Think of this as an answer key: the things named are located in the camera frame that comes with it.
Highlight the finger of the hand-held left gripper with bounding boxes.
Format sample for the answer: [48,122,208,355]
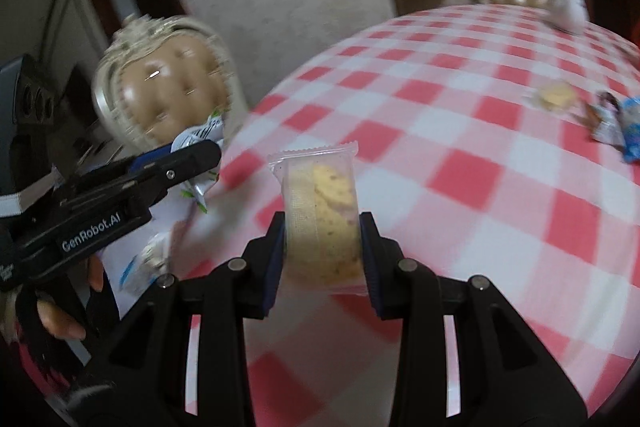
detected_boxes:
[60,140,223,208]
[126,144,176,172]

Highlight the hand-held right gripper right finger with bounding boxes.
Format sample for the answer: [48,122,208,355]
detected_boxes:
[359,211,588,427]

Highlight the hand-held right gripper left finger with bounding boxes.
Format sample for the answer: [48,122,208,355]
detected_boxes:
[95,211,287,427]

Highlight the green white snack packet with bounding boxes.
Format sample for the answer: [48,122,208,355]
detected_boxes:
[170,107,226,212]

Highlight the clear cookie packet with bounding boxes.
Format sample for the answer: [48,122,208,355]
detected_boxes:
[268,142,368,295]
[522,79,578,112]

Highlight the person's left hand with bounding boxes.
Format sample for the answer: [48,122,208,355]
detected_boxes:
[37,254,106,341]

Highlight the white blue snack packet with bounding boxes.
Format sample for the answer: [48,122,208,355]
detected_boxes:
[115,232,173,295]

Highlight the long pale biscuit packet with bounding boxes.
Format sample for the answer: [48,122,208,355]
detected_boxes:
[592,117,626,145]

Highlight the dark chocolate packet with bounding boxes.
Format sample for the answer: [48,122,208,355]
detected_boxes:
[585,91,621,125]

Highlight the blue pig print packet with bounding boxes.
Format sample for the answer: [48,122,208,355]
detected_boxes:
[617,96,640,165]

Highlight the white tissue holder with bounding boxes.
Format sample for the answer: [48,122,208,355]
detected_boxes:
[547,0,591,35]

